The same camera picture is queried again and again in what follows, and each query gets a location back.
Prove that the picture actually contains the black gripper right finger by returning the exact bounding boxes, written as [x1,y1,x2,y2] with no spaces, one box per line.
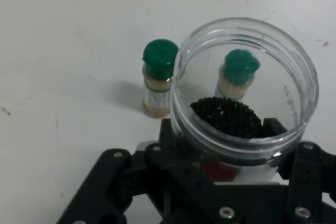
[262,118,336,209]

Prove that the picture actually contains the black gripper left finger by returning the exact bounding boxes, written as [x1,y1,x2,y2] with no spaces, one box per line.
[56,118,211,224]

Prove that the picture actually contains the clear jar with black grains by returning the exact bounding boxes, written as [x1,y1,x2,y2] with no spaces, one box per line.
[170,17,320,183]

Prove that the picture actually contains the red bowl with black rim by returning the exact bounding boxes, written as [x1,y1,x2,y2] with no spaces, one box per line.
[203,158,239,183]

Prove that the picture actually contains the green-capped spice bottle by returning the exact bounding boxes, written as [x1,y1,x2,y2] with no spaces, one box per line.
[141,39,181,119]
[214,49,260,101]

